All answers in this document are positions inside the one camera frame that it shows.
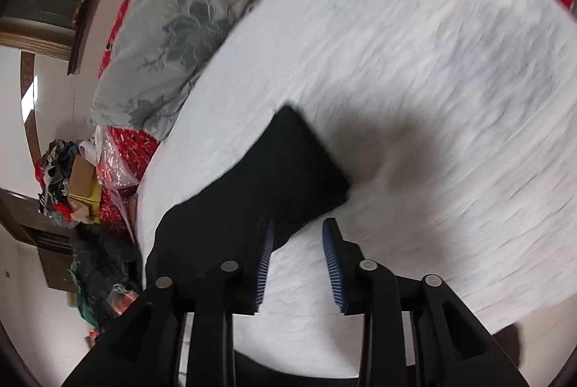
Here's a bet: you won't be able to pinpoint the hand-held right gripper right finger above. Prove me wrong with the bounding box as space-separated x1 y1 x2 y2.
321 217 532 387

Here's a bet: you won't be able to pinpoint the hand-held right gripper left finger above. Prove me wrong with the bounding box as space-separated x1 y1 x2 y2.
61 218 276 387

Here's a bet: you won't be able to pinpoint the black pants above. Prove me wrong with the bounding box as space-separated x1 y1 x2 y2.
142 105 353 294

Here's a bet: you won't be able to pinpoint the orange packet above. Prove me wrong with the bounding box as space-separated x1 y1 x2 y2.
110 283 138 316

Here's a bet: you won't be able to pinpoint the dark green plastic bag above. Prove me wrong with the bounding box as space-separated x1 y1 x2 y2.
70 222 145 329

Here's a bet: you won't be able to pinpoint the clear plastic bag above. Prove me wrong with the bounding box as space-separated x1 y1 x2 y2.
92 126 140 192

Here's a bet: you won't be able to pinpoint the yellow box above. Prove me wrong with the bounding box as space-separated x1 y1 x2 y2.
67 184 102 225

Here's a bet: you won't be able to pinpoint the brown cardboard box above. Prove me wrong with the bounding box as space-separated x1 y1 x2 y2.
67 155 97 196

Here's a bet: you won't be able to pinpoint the dark wooden cabinet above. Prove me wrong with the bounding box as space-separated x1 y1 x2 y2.
0 188 77 291

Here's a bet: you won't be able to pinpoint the white quilted bedspread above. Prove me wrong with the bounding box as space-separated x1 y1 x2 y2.
135 0 577 381

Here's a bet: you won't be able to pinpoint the pile of mixed clothes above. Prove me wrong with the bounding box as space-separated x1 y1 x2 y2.
35 139 86 216

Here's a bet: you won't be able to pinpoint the grey floral pillow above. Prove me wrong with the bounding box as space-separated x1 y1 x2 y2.
89 0 312 142

